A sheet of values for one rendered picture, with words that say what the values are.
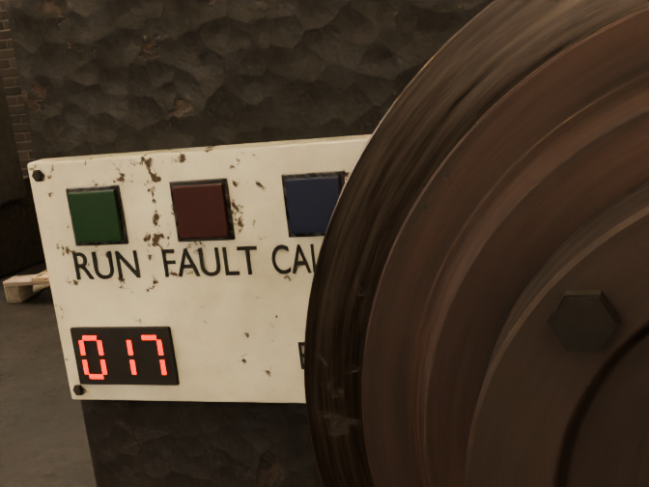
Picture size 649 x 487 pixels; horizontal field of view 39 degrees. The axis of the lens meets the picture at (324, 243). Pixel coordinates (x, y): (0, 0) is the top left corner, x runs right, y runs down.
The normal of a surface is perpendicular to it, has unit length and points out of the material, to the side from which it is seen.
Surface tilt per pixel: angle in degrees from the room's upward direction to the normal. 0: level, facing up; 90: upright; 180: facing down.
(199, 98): 90
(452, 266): 64
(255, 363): 90
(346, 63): 90
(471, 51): 90
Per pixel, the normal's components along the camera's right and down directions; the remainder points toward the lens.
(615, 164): -0.28, 0.26
